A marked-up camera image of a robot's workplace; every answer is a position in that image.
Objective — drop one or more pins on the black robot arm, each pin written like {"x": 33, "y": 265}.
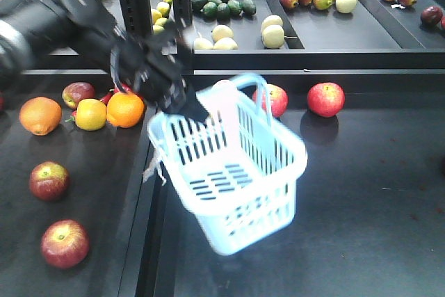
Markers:
{"x": 32, "y": 29}

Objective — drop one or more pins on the orange beside pepper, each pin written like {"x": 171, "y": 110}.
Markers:
{"x": 124, "y": 110}

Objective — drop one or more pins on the red chili pepper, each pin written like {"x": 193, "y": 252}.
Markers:
{"x": 105, "y": 99}

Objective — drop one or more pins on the red bell pepper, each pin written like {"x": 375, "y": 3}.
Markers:
{"x": 122, "y": 88}

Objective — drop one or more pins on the yellow round fruit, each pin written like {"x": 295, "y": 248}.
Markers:
{"x": 90, "y": 114}

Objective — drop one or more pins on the red apple tray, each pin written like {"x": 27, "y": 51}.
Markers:
{"x": 326, "y": 99}
{"x": 278, "y": 100}

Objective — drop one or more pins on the red apple right tray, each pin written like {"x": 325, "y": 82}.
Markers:
{"x": 326, "y": 99}

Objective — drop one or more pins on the red green apple lower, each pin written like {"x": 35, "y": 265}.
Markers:
{"x": 65, "y": 244}

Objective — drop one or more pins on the red green apple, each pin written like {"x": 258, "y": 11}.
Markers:
{"x": 49, "y": 181}
{"x": 65, "y": 244}

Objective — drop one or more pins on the red apple centre tray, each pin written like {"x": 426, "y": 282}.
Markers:
{"x": 278, "y": 100}

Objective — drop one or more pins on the orange with navel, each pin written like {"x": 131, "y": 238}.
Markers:
{"x": 40, "y": 115}

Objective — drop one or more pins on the black wooden display stand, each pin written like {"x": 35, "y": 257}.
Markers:
{"x": 370, "y": 205}

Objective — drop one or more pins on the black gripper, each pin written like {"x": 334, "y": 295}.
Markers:
{"x": 141, "y": 64}

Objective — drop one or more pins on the pink red apple near pepper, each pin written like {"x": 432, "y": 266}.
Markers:
{"x": 77, "y": 91}

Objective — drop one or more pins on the light blue plastic basket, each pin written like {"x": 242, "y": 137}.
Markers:
{"x": 237, "y": 171}

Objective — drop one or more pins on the red green apple upper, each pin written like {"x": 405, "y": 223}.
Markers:
{"x": 49, "y": 181}

